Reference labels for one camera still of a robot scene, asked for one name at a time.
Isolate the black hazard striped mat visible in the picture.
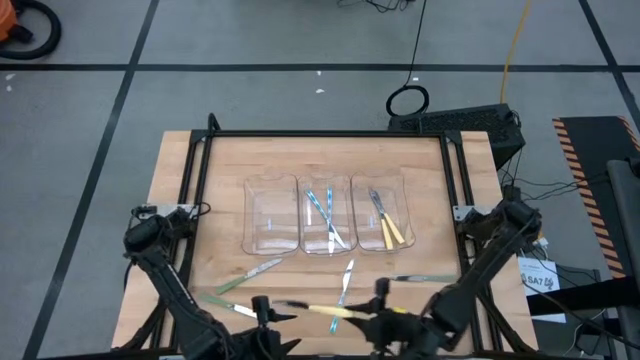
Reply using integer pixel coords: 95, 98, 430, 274
551, 115, 640, 281

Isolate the green handled table knife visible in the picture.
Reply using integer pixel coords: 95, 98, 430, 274
215, 257, 284, 296
198, 293, 259, 319
388, 273, 459, 284

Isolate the black flat beam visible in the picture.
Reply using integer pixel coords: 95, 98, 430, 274
524, 276, 640, 317

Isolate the yellow handled cutlery piece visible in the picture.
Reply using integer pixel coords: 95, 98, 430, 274
372, 192, 406, 246
273, 298, 407, 322
368, 188, 395, 251

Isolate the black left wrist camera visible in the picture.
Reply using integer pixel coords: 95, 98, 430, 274
251, 294, 272, 324

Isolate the yellow floor cable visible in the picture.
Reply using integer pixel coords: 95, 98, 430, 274
500, 0, 534, 105

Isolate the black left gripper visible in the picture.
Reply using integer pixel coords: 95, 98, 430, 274
224, 311, 304, 360

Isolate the black coiled floor cable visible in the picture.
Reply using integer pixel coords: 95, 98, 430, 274
384, 0, 431, 119

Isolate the white printed paper sheet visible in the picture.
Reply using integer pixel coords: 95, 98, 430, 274
516, 255, 569, 325

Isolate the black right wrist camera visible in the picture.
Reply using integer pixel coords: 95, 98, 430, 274
374, 277, 391, 311

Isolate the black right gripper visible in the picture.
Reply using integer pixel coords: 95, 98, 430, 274
341, 299, 447, 360

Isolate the clear plastic bin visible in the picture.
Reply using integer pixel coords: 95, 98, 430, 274
349, 172, 417, 255
241, 172, 301, 257
296, 172, 359, 257

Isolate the black aluminium table frame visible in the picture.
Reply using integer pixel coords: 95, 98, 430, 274
112, 112, 539, 360

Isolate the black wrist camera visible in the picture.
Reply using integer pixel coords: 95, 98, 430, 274
251, 294, 272, 324
374, 277, 391, 311

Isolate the black cable tangle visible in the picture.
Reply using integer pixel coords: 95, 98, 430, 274
335, 0, 417, 14

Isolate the black computer case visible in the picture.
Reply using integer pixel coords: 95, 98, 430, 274
387, 103, 527, 171

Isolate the black vacuum hose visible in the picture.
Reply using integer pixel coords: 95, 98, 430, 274
0, 0, 63, 61

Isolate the orange vacuum cleaner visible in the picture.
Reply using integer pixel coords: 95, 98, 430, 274
0, 0, 19, 44

